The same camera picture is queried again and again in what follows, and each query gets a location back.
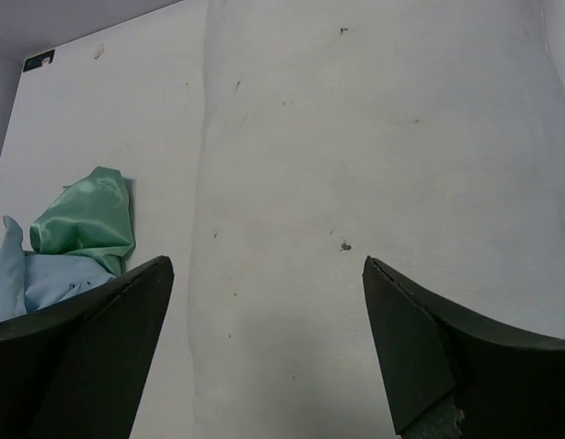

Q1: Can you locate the blue green satin pillowcase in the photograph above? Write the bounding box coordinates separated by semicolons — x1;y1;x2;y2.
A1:
0;166;135;323

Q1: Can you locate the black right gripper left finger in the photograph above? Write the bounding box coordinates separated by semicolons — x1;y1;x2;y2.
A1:
0;256;175;439

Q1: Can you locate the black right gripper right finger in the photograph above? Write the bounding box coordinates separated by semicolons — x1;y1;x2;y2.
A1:
363;257;565;438

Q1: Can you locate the dark label sticker left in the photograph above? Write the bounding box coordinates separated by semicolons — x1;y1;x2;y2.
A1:
23;49;55;72

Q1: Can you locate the white pillow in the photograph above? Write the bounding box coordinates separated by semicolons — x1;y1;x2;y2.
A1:
187;1;565;438

